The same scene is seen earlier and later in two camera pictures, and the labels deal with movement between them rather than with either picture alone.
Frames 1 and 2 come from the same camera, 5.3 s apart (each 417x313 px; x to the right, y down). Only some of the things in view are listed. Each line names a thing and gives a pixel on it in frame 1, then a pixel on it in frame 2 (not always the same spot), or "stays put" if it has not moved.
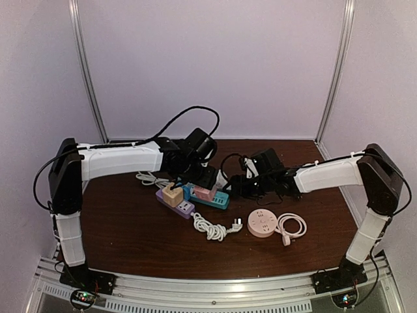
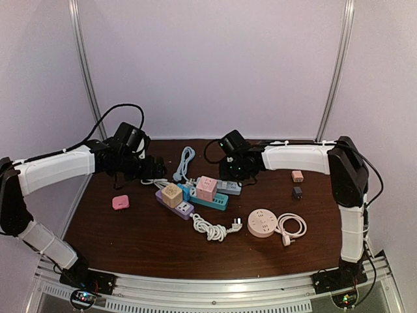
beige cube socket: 172,197 stays put
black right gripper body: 263,188 to 236,173
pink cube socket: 204,193 stays put
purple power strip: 185,208 stays put
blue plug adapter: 186,190 stays put
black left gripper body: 193,175 to 131,170
